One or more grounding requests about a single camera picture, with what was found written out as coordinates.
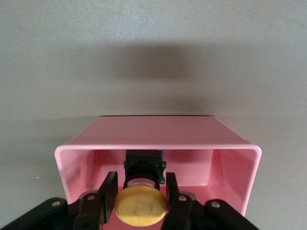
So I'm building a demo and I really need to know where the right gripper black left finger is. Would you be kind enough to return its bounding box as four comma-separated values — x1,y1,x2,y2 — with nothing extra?
71,171,118,230

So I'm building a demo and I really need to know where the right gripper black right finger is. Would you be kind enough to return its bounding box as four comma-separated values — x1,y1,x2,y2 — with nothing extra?
162,172,200,230

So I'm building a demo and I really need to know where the yellow mushroom push button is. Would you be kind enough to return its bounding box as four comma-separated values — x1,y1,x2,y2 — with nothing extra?
113,149,168,227

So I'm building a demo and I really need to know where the pink plastic bin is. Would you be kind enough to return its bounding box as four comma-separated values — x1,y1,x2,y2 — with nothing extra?
54,115,262,226

